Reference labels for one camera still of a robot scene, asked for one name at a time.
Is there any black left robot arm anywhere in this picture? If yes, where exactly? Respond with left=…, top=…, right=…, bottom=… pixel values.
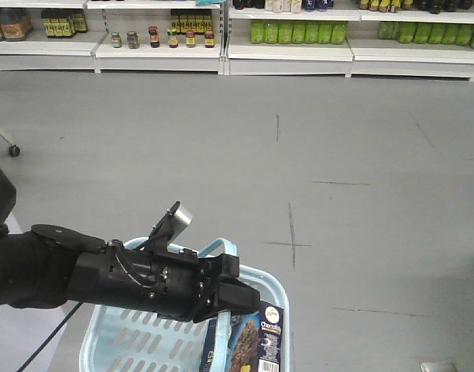
left=0, top=169, right=260, bottom=323

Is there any green bottle row right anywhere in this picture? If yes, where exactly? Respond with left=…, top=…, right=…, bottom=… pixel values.
left=378, top=21, right=474, bottom=50

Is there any white shelf unit base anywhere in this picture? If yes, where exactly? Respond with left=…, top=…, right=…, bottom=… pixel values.
left=223, top=1, right=474, bottom=81

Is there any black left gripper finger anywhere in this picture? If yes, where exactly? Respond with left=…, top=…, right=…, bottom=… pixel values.
left=215, top=278, right=260, bottom=315
left=215, top=253, right=239, bottom=277

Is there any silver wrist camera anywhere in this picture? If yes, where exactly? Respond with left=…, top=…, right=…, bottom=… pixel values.
left=149, top=201, right=193, bottom=248

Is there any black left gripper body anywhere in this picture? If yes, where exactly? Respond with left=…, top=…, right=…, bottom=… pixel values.
left=66, top=246, right=224, bottom=323

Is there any blue Chocofello cookie box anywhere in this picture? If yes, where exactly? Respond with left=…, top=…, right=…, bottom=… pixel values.
left=198, top=299, right=290, bottom=371

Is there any green bottle row left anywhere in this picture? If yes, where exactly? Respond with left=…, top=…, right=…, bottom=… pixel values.
left=249, top=19, right=349, bottom=45

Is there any cart wheel leg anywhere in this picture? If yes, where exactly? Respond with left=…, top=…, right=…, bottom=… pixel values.
left=0, top=127, right=21, bottom=157

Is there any light blue plastic basket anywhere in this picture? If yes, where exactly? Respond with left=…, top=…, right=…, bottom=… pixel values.
left=78, top=236, right=291, bottom=372

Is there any black cable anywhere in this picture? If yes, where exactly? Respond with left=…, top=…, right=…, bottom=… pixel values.
left=15, top=301, right=83, bottom=372

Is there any white left shelf unit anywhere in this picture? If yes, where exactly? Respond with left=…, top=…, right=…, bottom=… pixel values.
left=0, top=1, right=224, bottom=74

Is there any green bottle row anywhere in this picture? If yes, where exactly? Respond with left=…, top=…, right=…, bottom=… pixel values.
left=249, top=19, right=349, bottom=45
left=378, top=21, right=474, bottom=50

